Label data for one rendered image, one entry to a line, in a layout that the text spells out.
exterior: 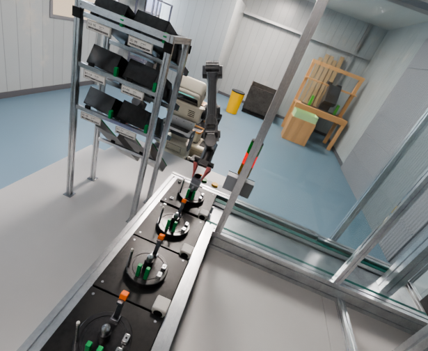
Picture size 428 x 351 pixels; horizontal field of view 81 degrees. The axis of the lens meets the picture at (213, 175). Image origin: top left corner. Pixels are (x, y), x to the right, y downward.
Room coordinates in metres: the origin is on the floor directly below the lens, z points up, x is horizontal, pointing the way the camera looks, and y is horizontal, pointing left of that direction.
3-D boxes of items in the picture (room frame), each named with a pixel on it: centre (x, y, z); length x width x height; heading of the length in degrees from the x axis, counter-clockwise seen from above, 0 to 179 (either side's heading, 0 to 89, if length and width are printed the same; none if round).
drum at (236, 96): (6.83, 0.18, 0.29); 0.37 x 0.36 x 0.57; 178
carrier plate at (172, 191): (1.07, 0.07, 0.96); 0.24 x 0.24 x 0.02; 87
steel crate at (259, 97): (7.79, -0.51, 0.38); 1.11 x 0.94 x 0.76; 176
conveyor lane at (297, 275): (1.03, -0.23, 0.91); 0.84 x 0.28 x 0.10; 87
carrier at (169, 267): (0.57, 0.10, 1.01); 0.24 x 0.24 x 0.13; 87
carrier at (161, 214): (0.82, 0.08, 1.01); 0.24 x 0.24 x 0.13; 87
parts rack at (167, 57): (0.97, 0.44, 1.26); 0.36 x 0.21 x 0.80; 87
